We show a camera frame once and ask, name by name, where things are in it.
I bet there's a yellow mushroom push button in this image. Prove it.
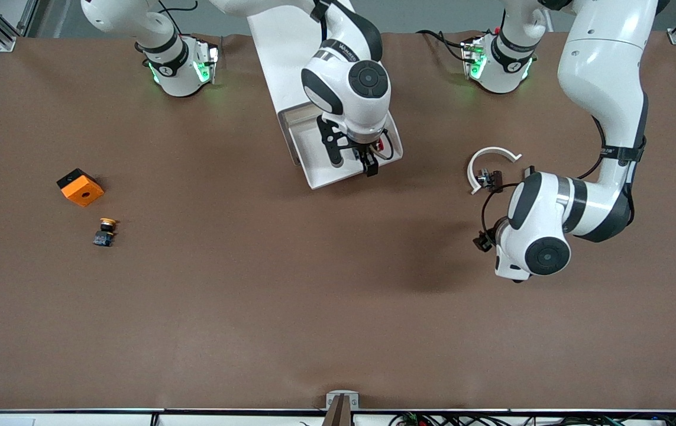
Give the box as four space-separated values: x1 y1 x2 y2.
92 217 118 248

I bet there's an orange and black button box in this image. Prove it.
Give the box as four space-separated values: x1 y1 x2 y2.
56 168 105 208

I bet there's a brown connector block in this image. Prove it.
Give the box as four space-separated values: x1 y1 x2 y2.
476 168 504 194

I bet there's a white curved plastic part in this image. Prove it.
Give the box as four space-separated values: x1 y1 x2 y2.
467 146 523 196

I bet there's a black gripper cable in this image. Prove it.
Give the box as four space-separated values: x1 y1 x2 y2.
480 115 649 234
372 127 402 162

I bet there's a black base cable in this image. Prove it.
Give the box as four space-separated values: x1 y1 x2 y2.
416 28 473 63
158 0 224 57

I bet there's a black cable bundle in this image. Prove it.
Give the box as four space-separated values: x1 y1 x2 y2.
388 411 676 426

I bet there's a grey metal bracket post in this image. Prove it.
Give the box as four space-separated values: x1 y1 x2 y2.
324 390 361 426

